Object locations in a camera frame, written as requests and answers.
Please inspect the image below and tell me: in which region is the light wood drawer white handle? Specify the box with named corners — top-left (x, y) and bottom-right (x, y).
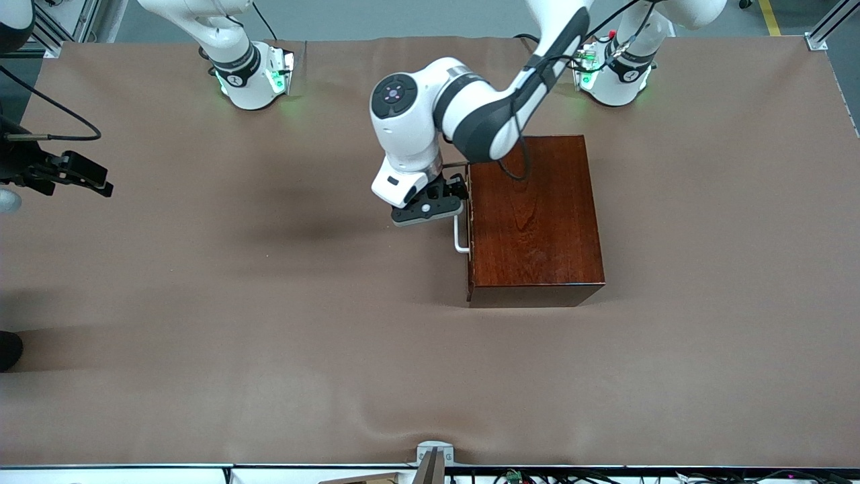
top-left (454, 161), bottom-right (476, 303)

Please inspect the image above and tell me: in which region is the dark wooden drawer cabinet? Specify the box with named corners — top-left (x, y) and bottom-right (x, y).
top-left (466, 135), bottom-right (606, 309)

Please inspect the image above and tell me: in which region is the black round object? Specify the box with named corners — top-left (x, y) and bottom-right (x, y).
top-left (0, 331), bottom-right (24, 372)

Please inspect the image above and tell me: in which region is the brown table cloth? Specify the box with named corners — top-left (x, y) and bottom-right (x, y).
top-left (0, 35), bottom-right (860, 469)

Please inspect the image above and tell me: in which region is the light wood board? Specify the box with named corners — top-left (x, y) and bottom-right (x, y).
top-left (319, 473), bottom-right (404, 484)

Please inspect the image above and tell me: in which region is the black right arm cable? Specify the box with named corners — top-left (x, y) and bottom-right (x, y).
top-left (0, 65), bottom-right (102, 142)

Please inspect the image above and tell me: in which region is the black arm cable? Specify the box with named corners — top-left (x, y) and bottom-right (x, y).
top-left (497, 0), bottom-right (666, 182)
top-left (0, 65), bottom-right (102, 142)

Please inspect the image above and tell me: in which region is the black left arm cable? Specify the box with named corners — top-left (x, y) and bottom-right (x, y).
top-left (497, 0), bottom-right (666, 182)

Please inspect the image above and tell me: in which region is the aluminium frame profile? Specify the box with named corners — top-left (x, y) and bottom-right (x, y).
top-left (30, 0), bottom-right (128, 58)
top-left (806, 0), bottom-right (860, 52)

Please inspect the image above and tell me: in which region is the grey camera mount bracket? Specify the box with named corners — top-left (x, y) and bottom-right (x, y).
top-left (413, 440), bottom-right (455, 484)

